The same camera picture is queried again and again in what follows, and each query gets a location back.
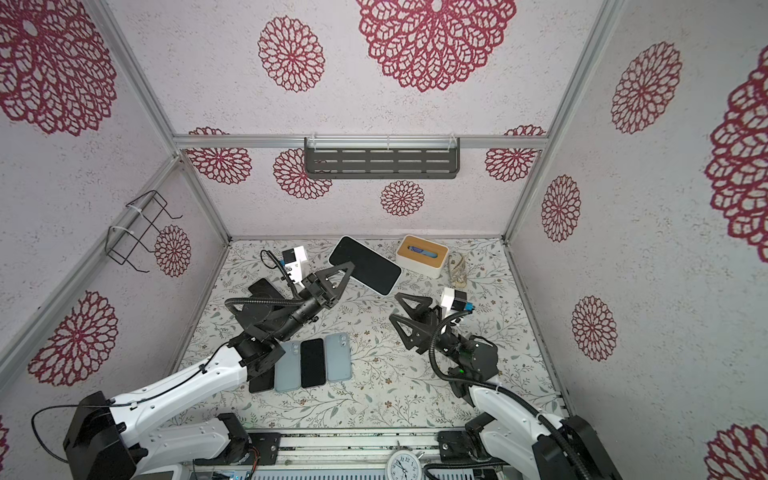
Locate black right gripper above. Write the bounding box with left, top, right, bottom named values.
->
left=398, top=300, right=473, bottom=373

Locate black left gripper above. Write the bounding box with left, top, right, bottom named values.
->
left=274, top=262, right=354, bottom=345

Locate purple bare phone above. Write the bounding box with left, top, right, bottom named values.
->
left=300, top=338, right=327, bottom=388

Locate light blue phone case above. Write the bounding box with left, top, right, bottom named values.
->
left=274, top=341, right=301, bottom=393

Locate black bare phone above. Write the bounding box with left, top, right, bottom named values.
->
left=248, top=368, right=275, bottom=394

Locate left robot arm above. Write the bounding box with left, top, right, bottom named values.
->
left=60, top=262, right=355, bottom=479

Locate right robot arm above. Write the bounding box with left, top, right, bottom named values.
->
left=389, top=293, right=622, bottom=480

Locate small black phone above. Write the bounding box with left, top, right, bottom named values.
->
left=248, top=278, right=284, bottom=299
left=328, top=236, right=403, bottom=296

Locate white tissue box wooden lid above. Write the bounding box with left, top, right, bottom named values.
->
left=395, top=235, right=450, bottom=279

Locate white analog clock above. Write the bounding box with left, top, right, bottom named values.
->
left=385, top=449, right=424, bottom=480

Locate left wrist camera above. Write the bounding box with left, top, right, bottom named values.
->
left=281, top=246, right=308, bottom=284

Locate grey wall shelf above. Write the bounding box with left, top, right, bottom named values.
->
left=303, top=137, right=461, bottom=180

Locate metal base rail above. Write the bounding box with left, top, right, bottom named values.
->
left=191, top=427, right=610, bottom=480

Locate black wire wall rack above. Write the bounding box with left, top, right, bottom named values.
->
left=103, top=189, right=182, bottom=274

